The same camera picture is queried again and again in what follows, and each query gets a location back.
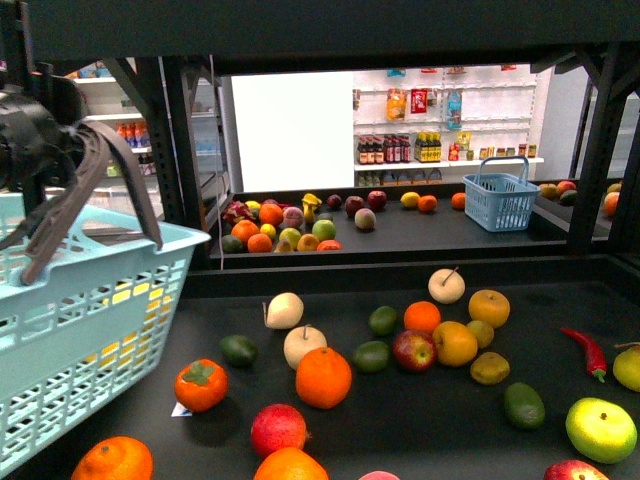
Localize red pomegranate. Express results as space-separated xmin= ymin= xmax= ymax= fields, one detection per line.
xmin=250 ymin=403 xmax=309 ymax=458

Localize pale peach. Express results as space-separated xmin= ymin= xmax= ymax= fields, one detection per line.
xmin=358 ymin=470 xmax=400 ymax=480

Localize light blue shopping basket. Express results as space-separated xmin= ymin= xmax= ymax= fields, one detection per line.
xmin=1 ymin=206 xmax=208 ymax=474

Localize brown kiwi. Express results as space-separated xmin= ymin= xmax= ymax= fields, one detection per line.
xmin=470 ymin=352 xmax=511 ymax=386
xmin=467 ymin=320 xmax=495 ymax=349

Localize small blue basket far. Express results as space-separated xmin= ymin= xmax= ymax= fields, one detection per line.
xmin=462 ymin=155 xmax=540 ymax=233

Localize green lime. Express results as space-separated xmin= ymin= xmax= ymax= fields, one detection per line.
xmin=352 ymin=340 xmax=391 ymax=374
xmin=368 ymin=305 xmax=397 ymax=337

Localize green lime upper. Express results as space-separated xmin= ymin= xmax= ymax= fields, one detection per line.
xmin=368 ymin=305 xmax=397 ymax=337

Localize orange round fruit centre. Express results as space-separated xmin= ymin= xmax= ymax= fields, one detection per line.
xmin=432 ymin=321 xmax=478 ymax=367

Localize green apple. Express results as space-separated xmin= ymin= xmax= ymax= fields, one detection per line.
xmin=565 ymin=397 xmax=638 ymax=464

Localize orange at left edge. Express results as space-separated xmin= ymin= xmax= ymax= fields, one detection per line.
xmin=71 ymin=436 xmax=154 ymax=480

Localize golden brown pear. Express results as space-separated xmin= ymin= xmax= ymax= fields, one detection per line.
xmin=468 ymin=289 xmax=511 ymax=329

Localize sauce bottles on shelf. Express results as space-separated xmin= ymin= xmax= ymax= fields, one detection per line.
xmin=354 ymin=131 xmax=444 ymax=166

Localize dark green avocado left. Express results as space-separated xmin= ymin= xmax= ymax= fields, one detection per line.
xmin=219 ymin=334 xmax=258 ymax=368

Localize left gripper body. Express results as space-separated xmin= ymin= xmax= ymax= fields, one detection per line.
xmin=1 ymin=74 xmax=84 ymax=192

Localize dark green avocado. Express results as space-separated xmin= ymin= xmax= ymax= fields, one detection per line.
xmin=219 ymin=334 xmax=258 ymax=368
xmin=503 ymin=382 xmax=546 ymax=430

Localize white pear upper left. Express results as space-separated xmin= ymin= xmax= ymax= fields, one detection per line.
xmin=263 ymin=292 xmax=304 ymax=330

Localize brown kiwi lower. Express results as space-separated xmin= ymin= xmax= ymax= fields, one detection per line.
xmin=470 ymin=352 xmax=511 ymax=386

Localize brown kiwi upper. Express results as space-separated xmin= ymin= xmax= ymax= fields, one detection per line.
xmin=467 ymin=320 xmax=495 ymax=349

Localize white pear middle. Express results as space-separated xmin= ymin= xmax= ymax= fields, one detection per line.
xmin=283 ymin=324 xmax=327 ymax=370

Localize orange persimmon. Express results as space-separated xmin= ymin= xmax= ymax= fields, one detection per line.
xmin=173 ymin=358 xmax=229 ymax=413

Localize white pear with stem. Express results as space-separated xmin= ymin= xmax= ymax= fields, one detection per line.
xmin=427 ymin=268 xmax=466 ymax=304

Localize red chili pepper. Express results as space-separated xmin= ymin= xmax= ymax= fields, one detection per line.
xmin=560 ymin=327 xmax=608 ymax=383

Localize orange fruit near finger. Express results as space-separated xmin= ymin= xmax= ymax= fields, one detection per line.
xmin=253 ymin=447 xmax=329 ymax=480

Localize large red apple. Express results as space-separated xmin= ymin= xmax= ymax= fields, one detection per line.
xmin=543 ymin=459 xmax=609 ymax=480

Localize large orange mandarin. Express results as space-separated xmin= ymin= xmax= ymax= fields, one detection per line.
xmin=295 ymin=347 xmax=353 ymax=410

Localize yellow-green pear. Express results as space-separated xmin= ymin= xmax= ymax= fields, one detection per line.
xmin=613 ymin=342 xmax=640 ymax=393

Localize small orange tangerine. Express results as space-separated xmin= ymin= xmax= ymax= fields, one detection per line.
xmin=403 ymin=301 xmax=442 ymax=334

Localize far fruit pile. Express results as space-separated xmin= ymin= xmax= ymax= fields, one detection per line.
xmin=219 ymin=193 xmax=342 ymax=255

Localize green lime lower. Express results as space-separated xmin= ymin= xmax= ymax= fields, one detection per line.
xmin=352 ymin=340 xmax=391 ymax=374

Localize yellow lemon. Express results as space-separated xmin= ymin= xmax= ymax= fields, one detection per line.
xmin=101 ymin=282 xmax=150 ymax=307

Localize small red apple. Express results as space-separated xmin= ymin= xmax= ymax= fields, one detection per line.
xmin=392 ymin=330 xmax=437 ymax=373

